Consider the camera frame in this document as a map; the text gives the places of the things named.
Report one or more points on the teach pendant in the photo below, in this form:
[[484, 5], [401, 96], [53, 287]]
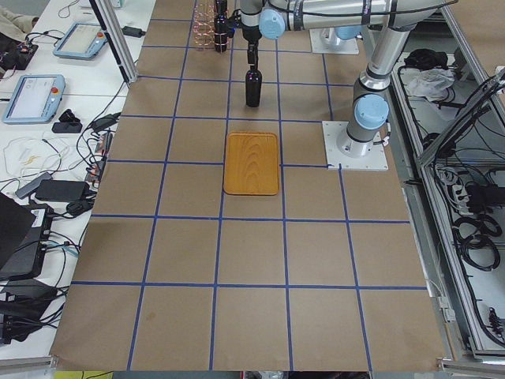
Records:
[[35, 99], [82, 41]]

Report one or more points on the black power adapter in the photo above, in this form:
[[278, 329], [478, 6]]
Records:
[[132, 31]]

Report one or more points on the wooden tray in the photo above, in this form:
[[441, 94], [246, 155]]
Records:
[[251, 164]]

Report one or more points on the teach pendant near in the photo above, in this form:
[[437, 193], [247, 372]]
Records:
[[35, 99]]

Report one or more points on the black laptop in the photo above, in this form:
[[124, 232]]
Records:
[[24, 230]]

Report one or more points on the dark wine bottle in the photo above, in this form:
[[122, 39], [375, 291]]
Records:
[[253, 83], [220, 25]]

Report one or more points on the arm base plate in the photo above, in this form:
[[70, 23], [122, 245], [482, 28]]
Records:
[[344, 153], [338, 40]]

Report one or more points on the teach pendant far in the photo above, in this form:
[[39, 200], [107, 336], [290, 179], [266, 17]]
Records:
[[82, 41]]

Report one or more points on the aluminium frame post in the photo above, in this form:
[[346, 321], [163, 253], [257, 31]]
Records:
[[109, 23]]

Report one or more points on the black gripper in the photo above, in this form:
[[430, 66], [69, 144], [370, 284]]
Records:
[[251, 36]]

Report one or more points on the copper wire bottle basket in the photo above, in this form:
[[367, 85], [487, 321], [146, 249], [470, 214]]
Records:
[[203, 25]]

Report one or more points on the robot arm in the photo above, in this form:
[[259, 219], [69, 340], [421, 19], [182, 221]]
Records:
[[270, 19]]

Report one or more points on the black power brick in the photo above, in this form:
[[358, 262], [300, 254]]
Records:
[[61, 190]]

